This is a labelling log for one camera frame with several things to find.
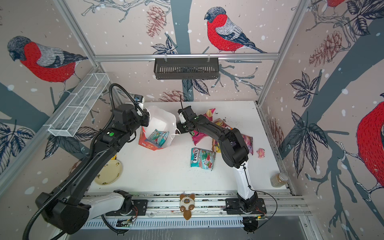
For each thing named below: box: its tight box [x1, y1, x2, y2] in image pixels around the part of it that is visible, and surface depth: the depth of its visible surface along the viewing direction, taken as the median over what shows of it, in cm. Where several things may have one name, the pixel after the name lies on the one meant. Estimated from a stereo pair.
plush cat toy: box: [179, 193, 195, 220], surface depth 74 cm
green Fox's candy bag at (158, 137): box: [147, 129, 170, 147], surface depth 93 cm
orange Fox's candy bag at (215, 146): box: [211, 138, 221, 153], surface depth 95 cm
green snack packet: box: [190, 147, 216, 171], surface depth 89 cm
